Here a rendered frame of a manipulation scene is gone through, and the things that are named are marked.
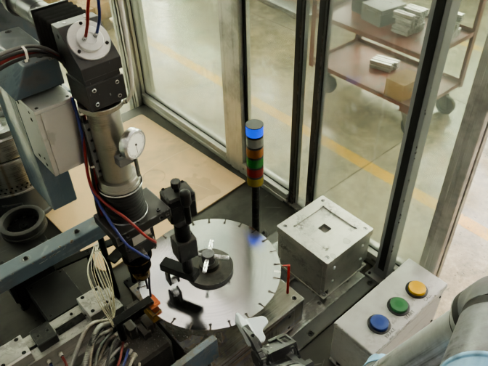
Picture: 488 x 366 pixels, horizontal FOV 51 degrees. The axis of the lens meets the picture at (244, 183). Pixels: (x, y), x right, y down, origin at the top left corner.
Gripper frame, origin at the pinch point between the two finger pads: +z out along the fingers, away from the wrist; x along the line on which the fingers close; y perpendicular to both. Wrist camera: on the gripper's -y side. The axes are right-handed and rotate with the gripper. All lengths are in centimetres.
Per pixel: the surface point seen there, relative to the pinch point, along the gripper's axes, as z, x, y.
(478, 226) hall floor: 95, -42, 159
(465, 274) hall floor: 78, -53, 131
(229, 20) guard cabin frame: 38, 72, 31
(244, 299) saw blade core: 2.1, 8.8, 3.9
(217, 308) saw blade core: 2.5, 9.0, -2.4
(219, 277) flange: 7.7, 13.5, 1.2
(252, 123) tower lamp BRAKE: 18, 44, 22
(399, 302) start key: -7.6, -1.7, 35.9
